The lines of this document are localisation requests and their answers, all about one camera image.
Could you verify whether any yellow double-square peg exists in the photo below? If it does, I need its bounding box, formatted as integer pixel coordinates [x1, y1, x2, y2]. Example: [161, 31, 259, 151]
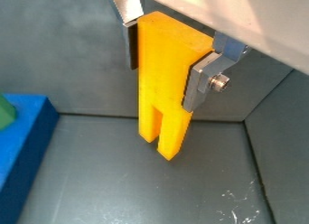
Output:
[137, 11, 212, 160]

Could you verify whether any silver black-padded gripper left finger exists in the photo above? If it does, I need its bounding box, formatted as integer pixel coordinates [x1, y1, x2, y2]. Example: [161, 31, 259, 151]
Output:
[109, 0, 143, 70]

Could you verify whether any blue peg board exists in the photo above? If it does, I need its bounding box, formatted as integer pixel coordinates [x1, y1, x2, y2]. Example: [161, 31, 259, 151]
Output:
[0, 94, 58, 224]

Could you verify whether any green hexagonal peg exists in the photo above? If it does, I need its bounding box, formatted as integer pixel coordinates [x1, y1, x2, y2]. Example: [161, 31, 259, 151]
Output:
[0, 94, 17, 130]

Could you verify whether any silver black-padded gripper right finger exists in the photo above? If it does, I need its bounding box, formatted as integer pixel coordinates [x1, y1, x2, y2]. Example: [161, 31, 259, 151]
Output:
[181, 32, 251, 112]

